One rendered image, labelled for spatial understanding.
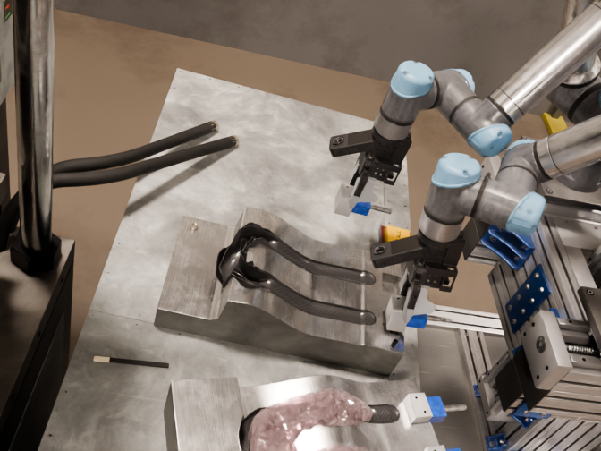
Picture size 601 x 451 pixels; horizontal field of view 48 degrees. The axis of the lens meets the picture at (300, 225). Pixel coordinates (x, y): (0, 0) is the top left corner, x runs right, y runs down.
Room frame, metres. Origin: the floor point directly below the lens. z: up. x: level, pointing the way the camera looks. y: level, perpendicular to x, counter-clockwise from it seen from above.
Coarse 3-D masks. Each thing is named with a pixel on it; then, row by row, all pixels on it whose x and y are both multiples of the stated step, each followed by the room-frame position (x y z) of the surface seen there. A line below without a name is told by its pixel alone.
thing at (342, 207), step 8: (344, 184) 1.21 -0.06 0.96; (344, 192) 1.19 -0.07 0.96; (336, 200) 1.19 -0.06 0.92; (344, 200) 1.17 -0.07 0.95; (336, 208) 1.17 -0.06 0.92; (344, 208) 1.17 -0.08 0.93; (352, 208) 1.18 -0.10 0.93; (360, 208) 1.18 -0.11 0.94; (368, 208) 1.18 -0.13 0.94; (376, 208) 1.20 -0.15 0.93; (384, 208) 1.21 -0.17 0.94; (344, 216) 1.17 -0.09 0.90
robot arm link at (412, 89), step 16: (400, 64) 1.21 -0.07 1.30; (416, 64) 1.22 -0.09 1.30; (400, 80) 1.17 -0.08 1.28; (416, 80) 1.17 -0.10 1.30; (432, 80) 1.19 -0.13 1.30; (400, 96) 1.16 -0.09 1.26; (416, 96) 1.16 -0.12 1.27; (432, 96) 1.20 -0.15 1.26; (384, 112) 1.17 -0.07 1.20; (400, 112) 1.16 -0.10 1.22; (416, 112) 1.18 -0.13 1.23
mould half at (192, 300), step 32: (288, 224) 1.07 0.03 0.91; (192, 256) 0.93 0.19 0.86; (256, 256) 0.93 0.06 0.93; (320, 256) 1.04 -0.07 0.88; (352, 256) 1.08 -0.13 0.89; (192, 288) 0.85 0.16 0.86; (224, 288) 0.86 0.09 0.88; (256, 288) 0.85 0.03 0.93; (320, 288) 0.96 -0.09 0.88; (352, 288) 0.99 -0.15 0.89; (160, 320) 0.78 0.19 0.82; (192, 320) 0.79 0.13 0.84; (224, 320) 0.80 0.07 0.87; (256, 320) 0.81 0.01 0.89; (288, 320) 0.83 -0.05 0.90; (320, 320) 0.87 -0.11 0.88; (288, 352) 0.83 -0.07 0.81; (320, 352) 0.84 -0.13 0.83; (352, 352) 0.85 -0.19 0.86; (384, 352) 0.86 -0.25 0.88
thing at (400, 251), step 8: (400, 240) 0.96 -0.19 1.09; (408, 240) 0.96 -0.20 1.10; (416, 240) 0.96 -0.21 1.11; (376, 248) 0.94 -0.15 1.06; (384, 248) 0.94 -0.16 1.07; (392, 248) 0.94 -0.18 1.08; (400, 248) 0.94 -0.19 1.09; (408, 248) 0.94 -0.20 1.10; (416, 248) 0.93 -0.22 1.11; (424, 248) 0.93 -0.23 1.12; (376, 256) 0.92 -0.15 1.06; (384, 256) 0.92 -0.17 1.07; (392, 256) 0.92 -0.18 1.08; (400, 256) 0.92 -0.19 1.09; (408, 256) 0.93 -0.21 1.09; (416, 256) 0.93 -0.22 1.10; (424, 256) 0.93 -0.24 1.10; (376, 264) 0.91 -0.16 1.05; (384, 264) 0.92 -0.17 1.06; (392, 264) 0.92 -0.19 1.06
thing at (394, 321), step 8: (392, 296) 0.95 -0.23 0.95; (400, 296) 0.96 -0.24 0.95; (392, 304) 0.93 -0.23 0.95; (400, 304) 0.93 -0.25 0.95; (392, 312) 0.91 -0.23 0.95; (400, 312) 0.91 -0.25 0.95; (392, 320) 0.91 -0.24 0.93; (400, 320) 0.91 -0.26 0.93; (416, 320) 0.92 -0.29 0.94; (424, 320) 0.92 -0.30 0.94; (432, 320) 0.94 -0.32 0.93; (440, 320) 0.95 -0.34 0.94; (448, 320) 0.95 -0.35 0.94; (392, 328) 0.90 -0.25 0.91; (400, 328) 0.91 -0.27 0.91
